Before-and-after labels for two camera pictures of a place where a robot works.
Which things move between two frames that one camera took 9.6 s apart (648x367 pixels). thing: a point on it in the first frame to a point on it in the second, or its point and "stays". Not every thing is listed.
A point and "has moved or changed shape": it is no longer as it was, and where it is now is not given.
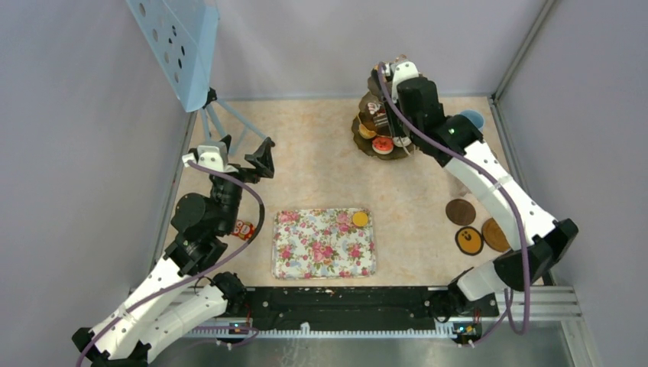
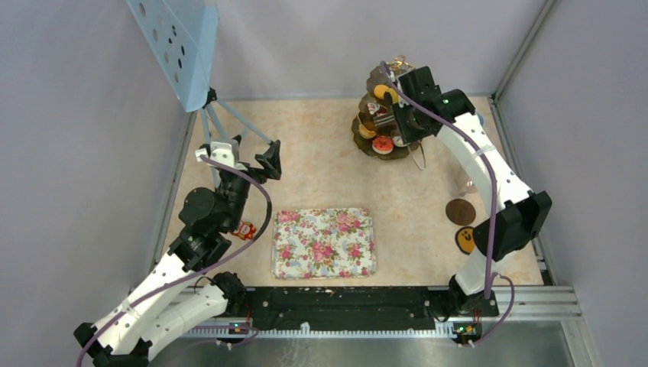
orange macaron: x=360 y=219 has moved or changed shape
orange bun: x=365 y=133 stays
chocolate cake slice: x=373 y=107 stays
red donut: x=382 y=145 stays
